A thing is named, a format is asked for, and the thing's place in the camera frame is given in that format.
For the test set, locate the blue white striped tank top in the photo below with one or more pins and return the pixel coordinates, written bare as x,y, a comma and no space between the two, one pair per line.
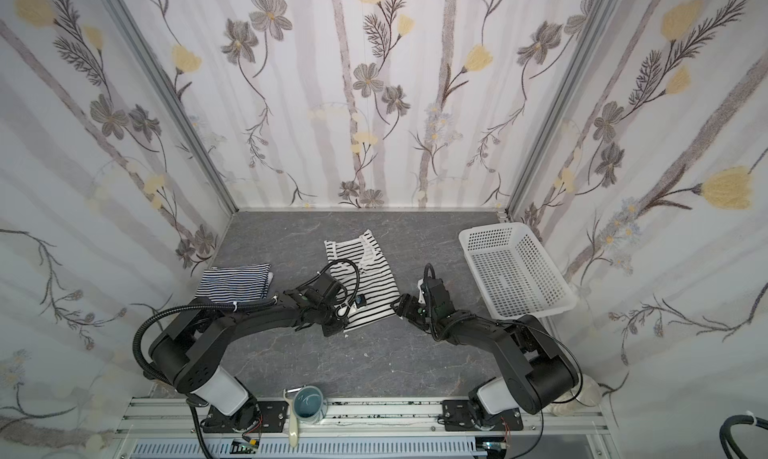
247,284

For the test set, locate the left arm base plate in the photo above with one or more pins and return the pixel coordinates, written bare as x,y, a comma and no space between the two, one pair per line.
254,416

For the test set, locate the white plastic laundry basket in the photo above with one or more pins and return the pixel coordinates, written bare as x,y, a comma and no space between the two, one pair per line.
514,273

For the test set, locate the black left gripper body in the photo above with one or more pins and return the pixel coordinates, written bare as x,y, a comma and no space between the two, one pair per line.
335,315

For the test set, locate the teal mug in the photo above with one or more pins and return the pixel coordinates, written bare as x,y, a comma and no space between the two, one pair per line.
310,405

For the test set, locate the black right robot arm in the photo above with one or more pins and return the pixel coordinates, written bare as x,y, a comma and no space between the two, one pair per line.
534,371

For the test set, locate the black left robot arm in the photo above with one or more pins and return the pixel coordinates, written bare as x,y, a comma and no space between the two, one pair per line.
184,346

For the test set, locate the aluminium frame rail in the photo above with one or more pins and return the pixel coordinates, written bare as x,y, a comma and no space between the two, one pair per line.
357,417

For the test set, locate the black white striped tank top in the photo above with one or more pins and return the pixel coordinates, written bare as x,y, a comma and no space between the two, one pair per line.
377,283

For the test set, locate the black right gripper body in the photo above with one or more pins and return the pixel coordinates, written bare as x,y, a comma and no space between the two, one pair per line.
417,312

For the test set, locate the cream vegetable peeler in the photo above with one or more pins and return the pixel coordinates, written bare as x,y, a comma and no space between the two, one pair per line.
289,395

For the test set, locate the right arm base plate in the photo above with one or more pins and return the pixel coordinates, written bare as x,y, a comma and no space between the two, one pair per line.
464,415

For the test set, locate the white vented cable duct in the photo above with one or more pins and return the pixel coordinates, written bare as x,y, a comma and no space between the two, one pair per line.
372,447

